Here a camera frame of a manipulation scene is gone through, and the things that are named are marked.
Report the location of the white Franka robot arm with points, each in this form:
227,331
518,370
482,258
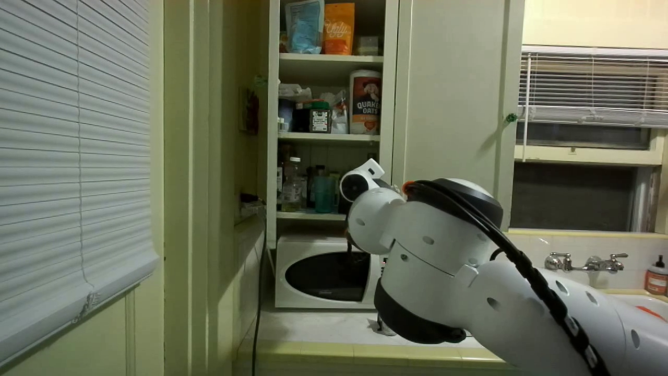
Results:
431,251

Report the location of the pale green shelf cabinet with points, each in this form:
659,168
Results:
326,143

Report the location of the pale green upper cabinet door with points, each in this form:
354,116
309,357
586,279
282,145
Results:
455,105

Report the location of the orange soap bottle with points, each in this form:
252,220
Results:
656,279

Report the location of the teal plastic container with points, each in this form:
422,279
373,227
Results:
325,191

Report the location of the white microwave oven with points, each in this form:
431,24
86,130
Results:
305,246

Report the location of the small white green-lid jar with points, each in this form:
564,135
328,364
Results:
320,117

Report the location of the white food bag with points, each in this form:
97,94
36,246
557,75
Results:
338,116

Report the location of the round oats canister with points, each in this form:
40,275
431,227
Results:
365,102

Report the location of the orange food box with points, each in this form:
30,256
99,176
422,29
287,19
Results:
338,27

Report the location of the blue snack bag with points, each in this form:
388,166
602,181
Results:
304,26

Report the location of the chrome sink faucet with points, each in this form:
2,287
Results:
587,264

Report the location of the large white window blind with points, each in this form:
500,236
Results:
70,153

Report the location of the small white window blind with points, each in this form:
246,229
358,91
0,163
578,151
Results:
592,87

